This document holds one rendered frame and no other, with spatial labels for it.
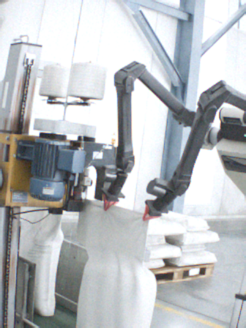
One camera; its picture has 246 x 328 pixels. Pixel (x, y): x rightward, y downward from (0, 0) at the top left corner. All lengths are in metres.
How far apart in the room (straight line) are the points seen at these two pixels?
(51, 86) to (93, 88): 0.29
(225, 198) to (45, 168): 7.74
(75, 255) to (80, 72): 1.27
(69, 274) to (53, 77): 1.27
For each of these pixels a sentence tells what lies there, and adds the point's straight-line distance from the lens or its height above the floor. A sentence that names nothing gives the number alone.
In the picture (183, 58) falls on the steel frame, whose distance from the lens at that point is 8.78.
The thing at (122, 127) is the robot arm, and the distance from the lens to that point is 2.48.
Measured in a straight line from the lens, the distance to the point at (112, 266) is 2.54.
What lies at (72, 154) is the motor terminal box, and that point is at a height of 1.29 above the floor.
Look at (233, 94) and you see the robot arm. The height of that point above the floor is 1.59.
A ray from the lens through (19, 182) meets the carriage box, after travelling 2.53.
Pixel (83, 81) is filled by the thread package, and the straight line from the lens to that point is 2.47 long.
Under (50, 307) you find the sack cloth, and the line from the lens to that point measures 3.11.
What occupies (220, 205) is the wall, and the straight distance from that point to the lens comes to 9.92.
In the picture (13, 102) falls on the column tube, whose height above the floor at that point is 1.48.
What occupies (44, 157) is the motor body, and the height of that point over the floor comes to 1.26.
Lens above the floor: 1.38
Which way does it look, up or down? 3 degrees down
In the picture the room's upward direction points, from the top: 7 degrees clockwise
